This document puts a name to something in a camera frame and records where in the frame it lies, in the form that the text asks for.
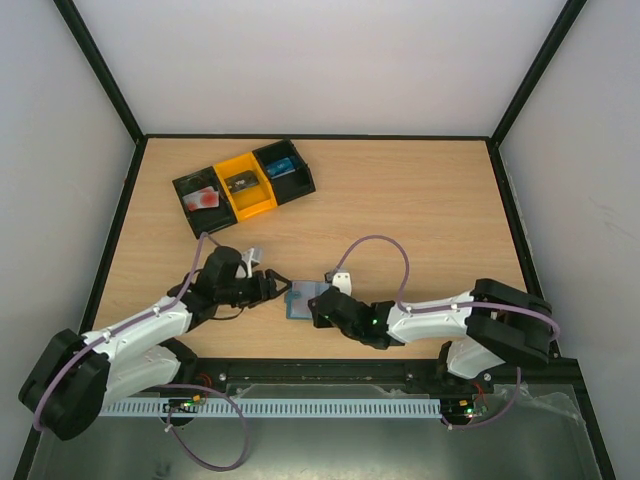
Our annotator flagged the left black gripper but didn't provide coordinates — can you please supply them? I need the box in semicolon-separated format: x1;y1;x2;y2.
217;269;292;309

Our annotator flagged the teal leather card holder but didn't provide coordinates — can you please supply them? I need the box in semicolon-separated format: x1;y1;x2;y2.
284;280;329;320

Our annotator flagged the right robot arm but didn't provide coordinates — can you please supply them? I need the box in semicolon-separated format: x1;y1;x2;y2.
308;278;560;392

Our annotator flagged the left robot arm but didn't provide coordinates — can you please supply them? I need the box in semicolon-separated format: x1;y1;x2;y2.
18;246;291;440

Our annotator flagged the brown VIP card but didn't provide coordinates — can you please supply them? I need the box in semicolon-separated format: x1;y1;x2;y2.
225;170;259;194

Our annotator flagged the white red-dot card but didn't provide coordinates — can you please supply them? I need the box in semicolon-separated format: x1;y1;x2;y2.
182;186;220;212

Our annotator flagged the blue card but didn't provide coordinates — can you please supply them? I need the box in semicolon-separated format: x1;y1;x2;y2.
265;156;297;179

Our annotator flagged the yellow bin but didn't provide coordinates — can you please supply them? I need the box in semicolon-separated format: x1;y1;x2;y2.
213;153;277;222

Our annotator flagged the left black bin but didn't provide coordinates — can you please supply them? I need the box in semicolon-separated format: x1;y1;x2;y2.
172;166;238;237

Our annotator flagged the black bin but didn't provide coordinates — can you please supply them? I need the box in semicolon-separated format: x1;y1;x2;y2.
252;139;316;205
172;166;238;237

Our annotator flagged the right black bin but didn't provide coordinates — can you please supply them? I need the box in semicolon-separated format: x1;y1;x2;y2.
252;139;316;205

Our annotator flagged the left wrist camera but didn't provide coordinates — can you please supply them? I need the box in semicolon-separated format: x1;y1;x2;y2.
236;247;263;279

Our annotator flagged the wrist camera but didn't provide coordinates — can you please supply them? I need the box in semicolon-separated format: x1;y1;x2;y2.
236;247;263;279
325;269;352;295

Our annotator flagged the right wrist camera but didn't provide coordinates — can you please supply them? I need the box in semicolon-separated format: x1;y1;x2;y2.
325;269;352;295

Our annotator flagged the black metal frame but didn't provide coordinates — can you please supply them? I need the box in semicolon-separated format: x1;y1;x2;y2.
11;0;640;480

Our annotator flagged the slotted cable duct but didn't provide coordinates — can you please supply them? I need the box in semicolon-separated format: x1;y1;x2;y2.
101;398;441;419

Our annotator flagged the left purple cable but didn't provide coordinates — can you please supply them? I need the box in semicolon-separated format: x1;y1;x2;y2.
31;231;221;432

